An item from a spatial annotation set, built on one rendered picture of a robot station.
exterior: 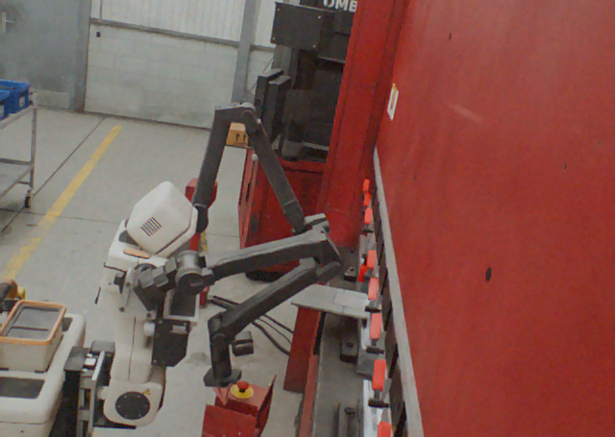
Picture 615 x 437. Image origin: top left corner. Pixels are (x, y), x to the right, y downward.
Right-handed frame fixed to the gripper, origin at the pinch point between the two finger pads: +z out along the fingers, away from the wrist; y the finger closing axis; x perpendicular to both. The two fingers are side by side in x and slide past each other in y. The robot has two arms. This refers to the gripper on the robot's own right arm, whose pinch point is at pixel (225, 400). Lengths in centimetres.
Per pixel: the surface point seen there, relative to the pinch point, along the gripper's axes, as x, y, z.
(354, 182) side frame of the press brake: 130, 23, -38
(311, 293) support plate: 45, 18, -17
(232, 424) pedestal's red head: -4.4, 3.2, 4.9
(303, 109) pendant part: 178, -11, -68
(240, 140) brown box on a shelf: 234, -67, -44
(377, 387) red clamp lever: -47, 51, -36
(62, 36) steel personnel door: 606, -429, -137
